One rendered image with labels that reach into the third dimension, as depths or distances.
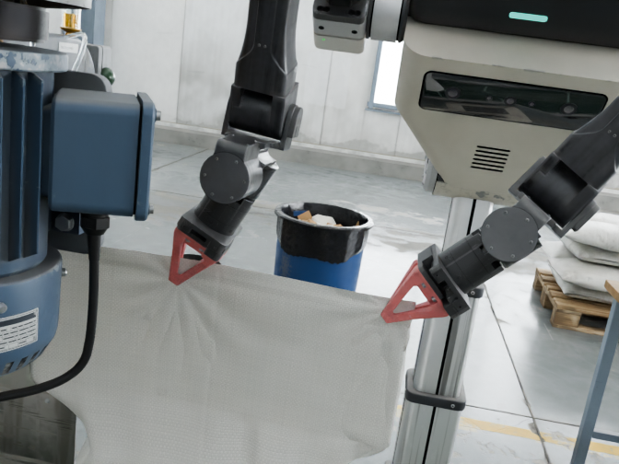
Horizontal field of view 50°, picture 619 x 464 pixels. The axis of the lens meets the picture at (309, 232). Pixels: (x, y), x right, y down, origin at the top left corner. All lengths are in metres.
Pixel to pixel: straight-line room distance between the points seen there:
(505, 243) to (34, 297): 0.45
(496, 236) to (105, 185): 0.39
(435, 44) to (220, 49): 8.04
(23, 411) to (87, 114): 1.02
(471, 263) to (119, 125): 0.44
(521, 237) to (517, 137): 0.54
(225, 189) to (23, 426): 0.87
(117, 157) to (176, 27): 8.81
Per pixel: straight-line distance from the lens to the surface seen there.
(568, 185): 0.78
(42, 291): 0.55
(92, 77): 0.61
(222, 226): 0.82
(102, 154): 0.51
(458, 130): 1.21
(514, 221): 0.71
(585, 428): 2.68
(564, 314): 4.26
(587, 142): 0.76
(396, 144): 8.83
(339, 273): 3.05
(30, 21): 0.52
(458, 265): 0.78
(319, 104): 8.86
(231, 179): 0.73
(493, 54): 1.14
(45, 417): 1.44
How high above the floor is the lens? 1.35
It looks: 15 degrees down
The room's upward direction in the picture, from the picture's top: 8 degrees clockwise
